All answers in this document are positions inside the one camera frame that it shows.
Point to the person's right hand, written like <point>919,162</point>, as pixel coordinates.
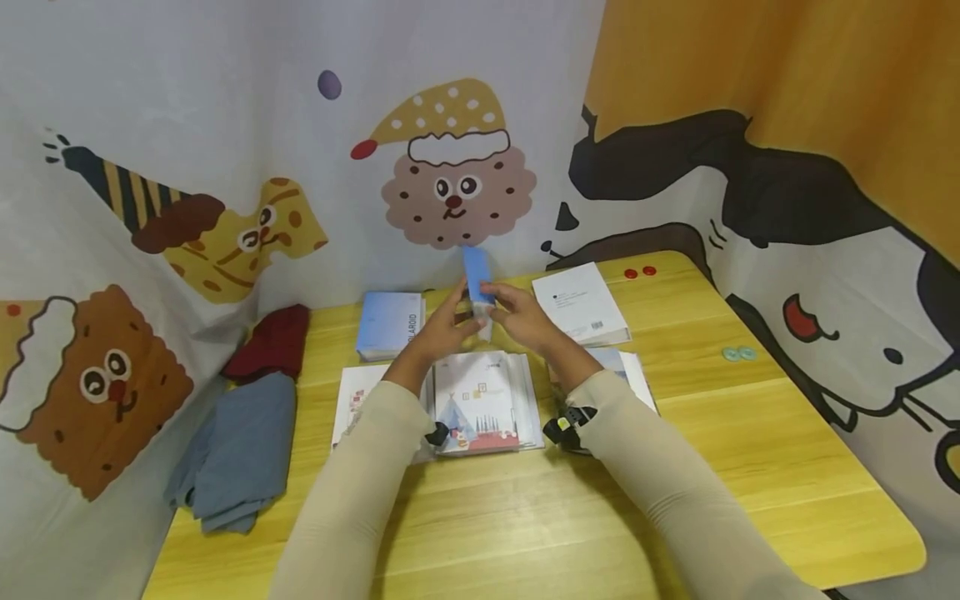
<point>525,323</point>

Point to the person's left hand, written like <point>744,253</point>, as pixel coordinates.
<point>441,335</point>

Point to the person's right fingers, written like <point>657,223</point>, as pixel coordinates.
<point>496,294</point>

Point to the person's left fingers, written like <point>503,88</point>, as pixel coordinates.
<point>459,302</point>

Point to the blue and white small box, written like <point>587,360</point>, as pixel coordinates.
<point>477,271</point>

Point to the person's left forearm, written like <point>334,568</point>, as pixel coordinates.
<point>352,492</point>

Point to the person's right forearm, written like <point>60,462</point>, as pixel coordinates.
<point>660,483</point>

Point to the light blue book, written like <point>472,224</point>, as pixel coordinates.
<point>388,323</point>

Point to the white booklet with barcode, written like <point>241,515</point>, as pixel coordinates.
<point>581,304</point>

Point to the stack of illustrated booklets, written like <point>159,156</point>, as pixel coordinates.
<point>484,400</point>

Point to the black wrist band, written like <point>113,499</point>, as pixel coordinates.
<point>437,434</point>
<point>568,423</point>

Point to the white booklet with red print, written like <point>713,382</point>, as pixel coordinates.
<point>354,404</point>

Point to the white and blue booklet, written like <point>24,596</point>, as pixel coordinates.
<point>626,367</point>

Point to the dark red cloth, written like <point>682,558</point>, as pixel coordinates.
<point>271,342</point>

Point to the teal button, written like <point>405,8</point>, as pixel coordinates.
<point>747,353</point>
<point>730,353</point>

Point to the grey blue cloth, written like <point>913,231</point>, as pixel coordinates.
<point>240,454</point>

